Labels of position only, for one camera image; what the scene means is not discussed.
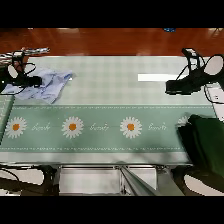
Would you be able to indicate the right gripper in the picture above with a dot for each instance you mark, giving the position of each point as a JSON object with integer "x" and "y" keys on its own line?
{"x": 179, "y": 87}

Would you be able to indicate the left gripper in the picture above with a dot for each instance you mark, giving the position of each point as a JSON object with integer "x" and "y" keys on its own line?
{"x": 32, "y": 81}

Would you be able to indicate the light blue shirt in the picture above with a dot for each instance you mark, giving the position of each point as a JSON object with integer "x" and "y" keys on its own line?
{"x": 50, "y": 86}

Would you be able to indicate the silver metal bar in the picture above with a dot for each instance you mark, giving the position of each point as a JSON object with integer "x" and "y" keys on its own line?
{"x": 36, "y": 50}

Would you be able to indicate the white paper sheet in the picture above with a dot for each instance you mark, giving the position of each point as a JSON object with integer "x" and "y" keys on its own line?
{"x": 218, "y": 98}

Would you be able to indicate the blue object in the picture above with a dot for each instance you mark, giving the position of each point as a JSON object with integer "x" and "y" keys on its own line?
{"x": 169, "y": 30}

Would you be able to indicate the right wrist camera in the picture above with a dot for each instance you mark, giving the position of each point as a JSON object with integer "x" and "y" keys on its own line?
{"x": 190, "y": 53}

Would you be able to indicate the silver frame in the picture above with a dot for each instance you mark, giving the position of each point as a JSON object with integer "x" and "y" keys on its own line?
{"x": 136, "y": 183}

